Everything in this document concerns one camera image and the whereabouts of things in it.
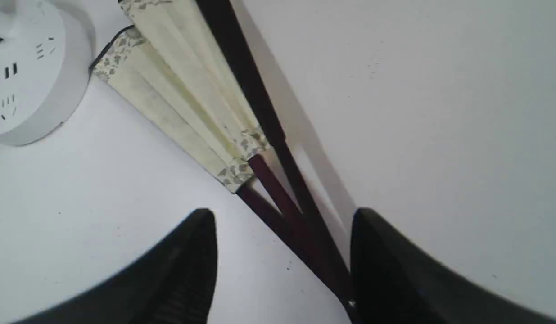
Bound cream folding paper fan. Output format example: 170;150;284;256
90;0;357;313

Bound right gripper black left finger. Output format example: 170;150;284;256
18;208;218;324

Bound white desk lamp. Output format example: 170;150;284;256
0;0;92;146

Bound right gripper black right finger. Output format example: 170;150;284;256
350;207;556;324

